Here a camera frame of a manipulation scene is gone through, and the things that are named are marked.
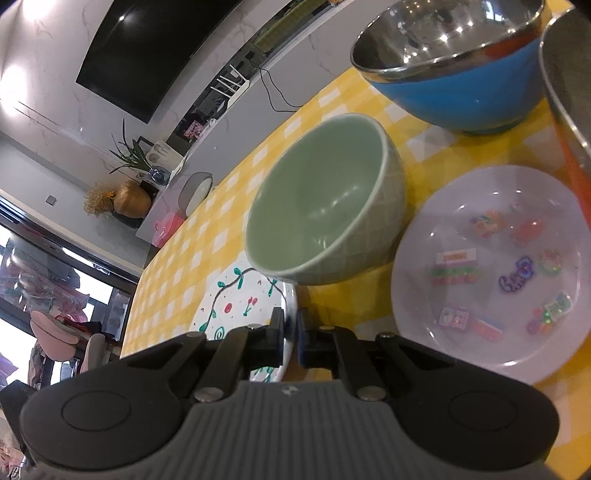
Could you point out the clear plate with stickers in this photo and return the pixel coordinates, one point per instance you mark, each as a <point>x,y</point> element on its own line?
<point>461,221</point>

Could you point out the white appliance box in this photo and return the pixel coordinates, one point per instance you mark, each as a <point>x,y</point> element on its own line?
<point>167,154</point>

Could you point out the blue steel bowl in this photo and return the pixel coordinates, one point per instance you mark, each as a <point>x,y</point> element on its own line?
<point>461,101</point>

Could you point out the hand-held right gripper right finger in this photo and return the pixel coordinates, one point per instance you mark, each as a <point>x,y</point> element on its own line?
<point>304,339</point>

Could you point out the dried yellow flowers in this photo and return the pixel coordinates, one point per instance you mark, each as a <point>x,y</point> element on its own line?
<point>97,201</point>

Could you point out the pink chair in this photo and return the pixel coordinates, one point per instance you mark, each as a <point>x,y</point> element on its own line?
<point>53,334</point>

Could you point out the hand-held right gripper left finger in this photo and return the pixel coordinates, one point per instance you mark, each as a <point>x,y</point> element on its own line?
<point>277,337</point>

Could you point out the black television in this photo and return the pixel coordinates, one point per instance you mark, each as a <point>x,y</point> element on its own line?
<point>138,60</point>

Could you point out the potted aloe plant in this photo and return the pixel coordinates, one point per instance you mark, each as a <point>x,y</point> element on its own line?
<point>134,154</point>

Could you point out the yellow checked tablecloth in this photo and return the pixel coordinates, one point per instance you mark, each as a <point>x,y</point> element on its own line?
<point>221,221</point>

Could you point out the orange steel bowl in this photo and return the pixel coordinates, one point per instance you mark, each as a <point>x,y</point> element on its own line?
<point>572,92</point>

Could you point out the green ceramic bowl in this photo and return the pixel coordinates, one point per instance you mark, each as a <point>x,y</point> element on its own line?
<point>323,194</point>

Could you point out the pink storage box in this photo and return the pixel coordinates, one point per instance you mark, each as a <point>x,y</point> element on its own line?
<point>167,228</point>

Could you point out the white router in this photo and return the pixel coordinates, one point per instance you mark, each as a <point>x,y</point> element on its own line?
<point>231,83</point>

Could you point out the white floral plate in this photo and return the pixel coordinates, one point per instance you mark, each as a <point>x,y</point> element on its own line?
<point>235,304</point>

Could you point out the golden round vase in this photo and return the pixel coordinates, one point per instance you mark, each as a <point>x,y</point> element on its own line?
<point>132,199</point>

